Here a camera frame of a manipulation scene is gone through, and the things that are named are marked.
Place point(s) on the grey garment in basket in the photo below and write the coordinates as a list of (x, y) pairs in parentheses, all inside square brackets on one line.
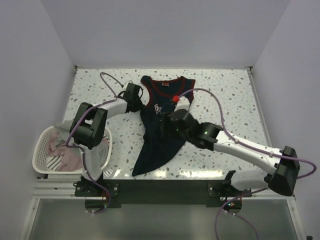
[(97, 153)]

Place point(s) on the aluminium frame rail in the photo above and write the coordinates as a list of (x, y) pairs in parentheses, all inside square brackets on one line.
[(54, 189)]

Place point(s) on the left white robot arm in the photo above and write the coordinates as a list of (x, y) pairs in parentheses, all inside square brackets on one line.
[(88, 126)]

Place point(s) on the navy basketball tank top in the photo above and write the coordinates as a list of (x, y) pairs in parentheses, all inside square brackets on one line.
[(157, 149)]

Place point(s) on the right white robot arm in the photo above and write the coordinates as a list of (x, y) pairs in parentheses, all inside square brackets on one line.
[(281, 165)]

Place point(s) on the white laundry basket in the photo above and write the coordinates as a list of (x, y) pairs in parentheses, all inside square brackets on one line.
[(40, 158)]

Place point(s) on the pink garment in basket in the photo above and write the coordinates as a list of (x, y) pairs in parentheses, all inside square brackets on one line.
[(70, 157)]

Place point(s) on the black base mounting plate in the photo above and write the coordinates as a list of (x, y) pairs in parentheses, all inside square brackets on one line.
[(112, 193)]

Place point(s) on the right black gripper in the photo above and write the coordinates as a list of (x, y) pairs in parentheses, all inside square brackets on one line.
[(165, 123)]

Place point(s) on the striped white garment in basket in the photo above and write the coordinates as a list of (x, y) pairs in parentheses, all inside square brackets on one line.
[(53, 163)]

